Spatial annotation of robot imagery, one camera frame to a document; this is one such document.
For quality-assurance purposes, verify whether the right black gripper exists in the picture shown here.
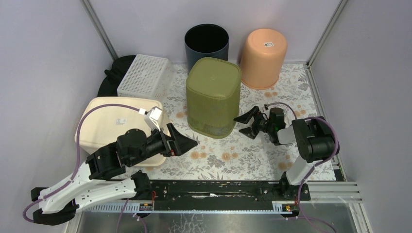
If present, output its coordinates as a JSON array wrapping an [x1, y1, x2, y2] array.
[[234, 106, 274, 140]]

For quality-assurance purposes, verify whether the green mesh waste bin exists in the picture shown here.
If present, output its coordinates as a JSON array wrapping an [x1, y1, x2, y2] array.
[[186, 57, 241, 139]]

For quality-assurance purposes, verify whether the orange round bin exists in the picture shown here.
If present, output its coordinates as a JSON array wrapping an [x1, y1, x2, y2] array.
[[240, 28, 288, 90]]

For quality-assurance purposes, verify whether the white slotted basket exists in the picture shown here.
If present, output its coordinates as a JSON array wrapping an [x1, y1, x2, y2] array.
[[117, 54, 176, 102]]

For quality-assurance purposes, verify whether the cream perforated large basket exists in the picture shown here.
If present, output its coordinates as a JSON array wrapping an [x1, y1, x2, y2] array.
[[74, 97, 163, 154]]

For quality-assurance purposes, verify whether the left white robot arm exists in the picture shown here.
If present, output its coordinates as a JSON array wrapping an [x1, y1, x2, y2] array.
[[31, 123, 198, 226]]

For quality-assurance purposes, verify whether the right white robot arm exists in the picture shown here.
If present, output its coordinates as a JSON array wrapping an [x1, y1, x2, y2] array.
[[234, 106, 339, 200]]

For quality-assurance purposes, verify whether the floral patterned table mat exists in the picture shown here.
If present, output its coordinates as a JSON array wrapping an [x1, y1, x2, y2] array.
[[142, 64, 318, 181]]

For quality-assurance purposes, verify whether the black cloth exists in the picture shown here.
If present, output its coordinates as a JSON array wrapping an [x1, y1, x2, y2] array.
[[97, 55, 136, 97]]

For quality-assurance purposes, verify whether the dark blue round bin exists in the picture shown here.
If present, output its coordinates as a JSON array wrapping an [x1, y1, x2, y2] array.
[[184, 24, 229, 66]]

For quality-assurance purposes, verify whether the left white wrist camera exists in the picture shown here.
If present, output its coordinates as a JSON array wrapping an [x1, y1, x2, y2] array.
[[144, 107, 162, 131]]

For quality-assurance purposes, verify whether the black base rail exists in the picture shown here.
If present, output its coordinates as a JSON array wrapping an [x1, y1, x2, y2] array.
[[140, 180, 311, 211]]

